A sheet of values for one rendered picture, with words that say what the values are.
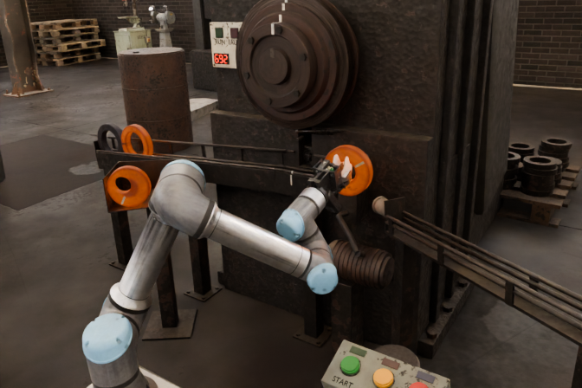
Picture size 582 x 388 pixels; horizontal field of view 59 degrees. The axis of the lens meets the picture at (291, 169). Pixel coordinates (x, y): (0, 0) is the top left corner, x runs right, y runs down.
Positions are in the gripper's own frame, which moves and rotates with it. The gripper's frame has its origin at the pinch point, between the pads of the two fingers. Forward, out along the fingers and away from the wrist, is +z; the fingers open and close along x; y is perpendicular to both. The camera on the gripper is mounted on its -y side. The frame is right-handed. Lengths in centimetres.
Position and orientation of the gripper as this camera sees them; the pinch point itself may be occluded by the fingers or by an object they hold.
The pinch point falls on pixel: (347, 164)
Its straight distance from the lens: 158.3
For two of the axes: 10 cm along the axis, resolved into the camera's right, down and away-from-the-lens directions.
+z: 5.2, -5.5, 6.6
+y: -1.6, -8.2, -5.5
